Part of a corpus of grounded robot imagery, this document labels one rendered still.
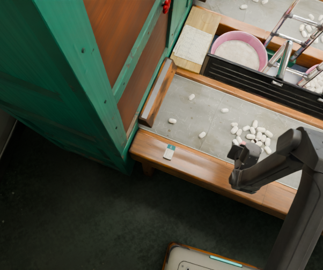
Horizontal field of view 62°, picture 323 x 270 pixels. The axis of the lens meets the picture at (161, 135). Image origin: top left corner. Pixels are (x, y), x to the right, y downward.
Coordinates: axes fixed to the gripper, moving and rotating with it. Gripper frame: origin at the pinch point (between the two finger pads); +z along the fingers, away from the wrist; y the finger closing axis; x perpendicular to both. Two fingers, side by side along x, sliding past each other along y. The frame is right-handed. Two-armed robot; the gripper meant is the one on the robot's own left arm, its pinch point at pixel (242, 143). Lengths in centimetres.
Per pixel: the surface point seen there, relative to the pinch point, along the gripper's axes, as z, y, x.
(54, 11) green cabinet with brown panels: -69, 43, -45
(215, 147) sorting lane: 2.4, 8.4, 7.9
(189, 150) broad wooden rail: -3.7, 18.5, 10.7
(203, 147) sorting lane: 0.7, 13.6, 9.3
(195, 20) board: 41, 38, -30
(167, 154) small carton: -9.5, 26.8, 12.3
